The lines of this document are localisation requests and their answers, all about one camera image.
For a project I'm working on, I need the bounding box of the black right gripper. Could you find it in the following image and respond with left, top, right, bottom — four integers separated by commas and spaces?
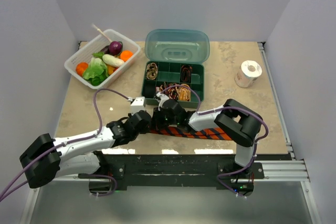
148, 107, 179, 131

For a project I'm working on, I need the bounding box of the orange navy striped tie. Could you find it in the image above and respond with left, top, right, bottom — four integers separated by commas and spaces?
150, 126, 232, 141

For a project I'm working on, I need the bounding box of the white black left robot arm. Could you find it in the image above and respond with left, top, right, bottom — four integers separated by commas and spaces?
19, 110, 151, 189

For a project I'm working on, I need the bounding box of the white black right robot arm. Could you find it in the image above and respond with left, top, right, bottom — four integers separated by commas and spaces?
152, 99, 269, 178

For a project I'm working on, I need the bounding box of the white paper roll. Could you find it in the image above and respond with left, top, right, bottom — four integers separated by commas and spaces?
234, 60, 263, 88

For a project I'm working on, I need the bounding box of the rolled red ringed tie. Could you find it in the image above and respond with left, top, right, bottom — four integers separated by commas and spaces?
167, 83, 179, 101

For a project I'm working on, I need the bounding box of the rolled gold tie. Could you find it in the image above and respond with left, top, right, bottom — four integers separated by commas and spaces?
178, 84, 191, 102

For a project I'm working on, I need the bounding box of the rolled dark multicolour tie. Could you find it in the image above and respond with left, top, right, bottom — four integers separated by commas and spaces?
160, 82, 170, 96

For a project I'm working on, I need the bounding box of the green compartment organizer box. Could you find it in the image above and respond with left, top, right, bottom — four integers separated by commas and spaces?
141, 61, 205, 108

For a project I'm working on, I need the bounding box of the rolled black orange tie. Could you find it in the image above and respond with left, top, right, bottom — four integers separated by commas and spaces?
180, 65, 192, 82

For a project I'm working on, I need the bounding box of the rolled brown paisley tie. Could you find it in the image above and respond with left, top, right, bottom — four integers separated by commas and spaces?
146, 62, 158, 80

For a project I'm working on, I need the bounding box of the yellow pepper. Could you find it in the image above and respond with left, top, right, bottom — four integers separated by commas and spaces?
107, 65, 118, 76

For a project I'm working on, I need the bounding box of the green lettuce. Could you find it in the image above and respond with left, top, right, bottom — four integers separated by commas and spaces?
82, 52, 109, 86

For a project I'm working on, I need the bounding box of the translucent teal box lid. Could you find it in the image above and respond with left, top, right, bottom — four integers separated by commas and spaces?
144, 29, 210, 64

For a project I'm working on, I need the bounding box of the orange fruit right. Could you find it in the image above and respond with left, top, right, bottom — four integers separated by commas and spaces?
120, 50, 133, 62

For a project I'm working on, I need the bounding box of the white radish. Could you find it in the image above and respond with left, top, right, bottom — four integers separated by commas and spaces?
102, 54, 124, 68

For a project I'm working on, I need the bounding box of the purple onion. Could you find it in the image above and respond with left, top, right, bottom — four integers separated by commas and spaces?
109, 41, 123, 56

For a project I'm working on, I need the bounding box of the dark eggplant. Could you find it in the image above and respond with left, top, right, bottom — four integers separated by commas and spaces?
100, 46, 109, 54

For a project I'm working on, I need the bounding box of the orange carrot slice left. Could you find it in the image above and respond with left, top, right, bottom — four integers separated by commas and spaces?
76, 62, 88, 77

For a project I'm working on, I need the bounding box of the white plastic basket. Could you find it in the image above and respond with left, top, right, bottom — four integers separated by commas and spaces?
64, 29, 141, 90

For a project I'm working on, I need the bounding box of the white stick in basket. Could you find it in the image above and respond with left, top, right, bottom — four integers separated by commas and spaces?
91, 23, 112, 42

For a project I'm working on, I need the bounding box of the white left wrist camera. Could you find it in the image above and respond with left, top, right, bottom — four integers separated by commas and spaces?
128, 97, 146, 114

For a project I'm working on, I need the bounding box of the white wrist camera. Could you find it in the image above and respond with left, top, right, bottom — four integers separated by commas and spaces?
128, 97, 146, 114
155, 92, 170, 110

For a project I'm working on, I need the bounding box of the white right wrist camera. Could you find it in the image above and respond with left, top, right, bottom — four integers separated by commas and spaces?
155, 92, 170, 110

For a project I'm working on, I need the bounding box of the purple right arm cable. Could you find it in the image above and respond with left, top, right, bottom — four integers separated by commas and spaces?
159, 84, 269, 199

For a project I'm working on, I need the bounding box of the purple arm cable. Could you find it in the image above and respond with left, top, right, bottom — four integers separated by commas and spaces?
0, 89, 133, 201
159, 84, 269, 199

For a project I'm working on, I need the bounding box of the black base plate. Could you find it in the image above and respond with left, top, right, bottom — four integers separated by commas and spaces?
78, 153, 264, 196

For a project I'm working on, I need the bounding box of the aluminium frame rail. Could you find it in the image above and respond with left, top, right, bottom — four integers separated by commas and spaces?
18, 40, 322, 224

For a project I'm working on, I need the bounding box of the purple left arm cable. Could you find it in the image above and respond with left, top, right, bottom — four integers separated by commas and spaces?
0, 89, 133, 201

